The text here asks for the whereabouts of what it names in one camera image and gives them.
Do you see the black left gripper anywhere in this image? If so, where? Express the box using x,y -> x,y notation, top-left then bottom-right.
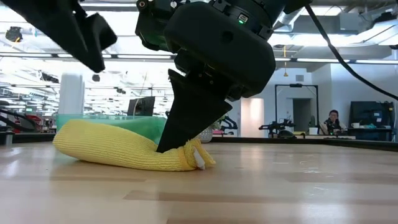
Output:
0,0 -> 107,74

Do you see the white door panel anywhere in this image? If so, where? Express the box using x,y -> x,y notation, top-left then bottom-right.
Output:
240,98 -> 265,138

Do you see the black background monitor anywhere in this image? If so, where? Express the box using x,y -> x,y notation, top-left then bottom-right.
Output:
127,96 -> 156,117

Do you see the silver slanted ventilation duct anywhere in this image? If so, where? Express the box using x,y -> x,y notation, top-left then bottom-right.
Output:
273,5 -> 312,32

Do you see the green microfiber towel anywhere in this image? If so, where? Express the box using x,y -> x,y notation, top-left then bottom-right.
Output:
123,117 -> 168,144

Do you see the person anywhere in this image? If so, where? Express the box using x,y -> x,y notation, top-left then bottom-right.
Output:
323,109 -> 348,136

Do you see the artificial green potted plant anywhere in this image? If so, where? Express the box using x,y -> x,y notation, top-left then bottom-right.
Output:
197,114 -> 226,144

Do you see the white building column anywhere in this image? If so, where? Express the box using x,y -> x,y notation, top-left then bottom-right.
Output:
58,73 -> 86,116

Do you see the teal translucent plastic basket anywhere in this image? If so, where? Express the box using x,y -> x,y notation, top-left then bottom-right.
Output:
55,113 -> 169,146

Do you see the yellow hanging cord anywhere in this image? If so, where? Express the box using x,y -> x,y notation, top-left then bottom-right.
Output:
282,45 -> 289,77

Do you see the yellow microfiber towel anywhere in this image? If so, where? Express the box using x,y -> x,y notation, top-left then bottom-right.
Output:
52,118 -> 216,173

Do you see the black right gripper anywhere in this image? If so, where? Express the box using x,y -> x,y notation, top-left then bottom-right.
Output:
155,1 -> 277,154

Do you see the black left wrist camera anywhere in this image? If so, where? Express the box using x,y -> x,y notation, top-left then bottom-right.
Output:
83,12 -> 119,55

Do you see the black right camera cable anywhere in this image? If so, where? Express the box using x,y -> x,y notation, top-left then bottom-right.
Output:
305,4 -> 398,101

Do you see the black background cabinet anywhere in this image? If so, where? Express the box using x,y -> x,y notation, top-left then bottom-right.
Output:
348,101 -> 396,142

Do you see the black aluminium table frame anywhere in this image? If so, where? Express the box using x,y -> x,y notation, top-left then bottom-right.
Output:
0,133 -> 398,152

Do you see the long ceiling light bar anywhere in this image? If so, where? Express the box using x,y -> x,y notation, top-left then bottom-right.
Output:
0,52 -> 398,65

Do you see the black ceiling device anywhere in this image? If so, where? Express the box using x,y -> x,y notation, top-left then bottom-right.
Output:
5,26 -> 24,43

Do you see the black background stand frame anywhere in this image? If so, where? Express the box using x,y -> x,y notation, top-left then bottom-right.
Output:
274,83 -> 320,136

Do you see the red and black machine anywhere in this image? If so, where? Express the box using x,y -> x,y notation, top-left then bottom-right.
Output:
0,105 -> 43,133

